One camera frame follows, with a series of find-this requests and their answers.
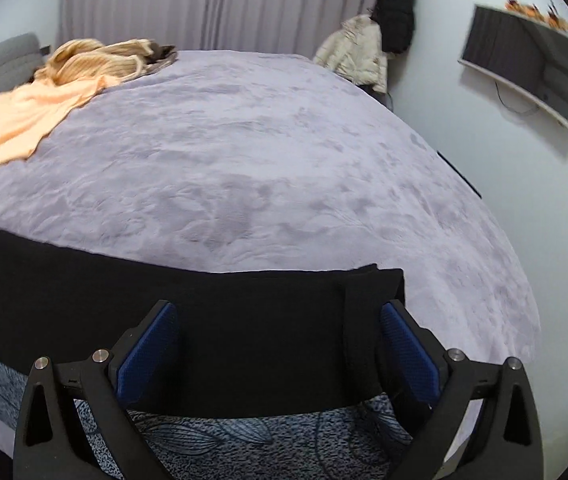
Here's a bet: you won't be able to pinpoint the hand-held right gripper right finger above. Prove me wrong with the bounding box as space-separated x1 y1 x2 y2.
379 300 545 480

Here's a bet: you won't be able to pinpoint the yellow ribbed sweater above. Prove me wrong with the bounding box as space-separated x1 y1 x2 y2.
34 37 160 86

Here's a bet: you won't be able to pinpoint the wall-mounted television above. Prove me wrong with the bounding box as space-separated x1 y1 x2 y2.
458 4 568 130

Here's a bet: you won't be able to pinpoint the orange cloth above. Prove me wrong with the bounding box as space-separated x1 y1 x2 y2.
0 74 107 178

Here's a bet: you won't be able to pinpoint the black puffer jacket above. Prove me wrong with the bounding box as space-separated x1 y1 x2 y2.
374 0 417 55

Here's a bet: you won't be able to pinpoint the grey pleated curtain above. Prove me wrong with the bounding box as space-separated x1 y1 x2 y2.
59 0 390 56

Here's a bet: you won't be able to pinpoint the black television cable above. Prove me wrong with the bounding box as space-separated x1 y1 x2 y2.
495 80 540 116

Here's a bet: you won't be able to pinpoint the beige puffer jacket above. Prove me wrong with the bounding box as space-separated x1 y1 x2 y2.
313 14 390 93

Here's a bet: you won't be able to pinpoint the dark grey cloth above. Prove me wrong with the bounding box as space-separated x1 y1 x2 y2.
141 45 179 77

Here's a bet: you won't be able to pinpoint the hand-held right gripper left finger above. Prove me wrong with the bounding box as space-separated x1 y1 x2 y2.
12 301 181 480

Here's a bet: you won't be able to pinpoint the orange flower decoration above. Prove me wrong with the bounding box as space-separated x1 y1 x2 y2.
504 0 568 33

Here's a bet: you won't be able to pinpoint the black pants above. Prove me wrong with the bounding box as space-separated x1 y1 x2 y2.
0 212 415 480

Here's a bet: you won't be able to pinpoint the grey plush bed blanket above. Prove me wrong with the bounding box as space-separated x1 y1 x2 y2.
0 49 542 461

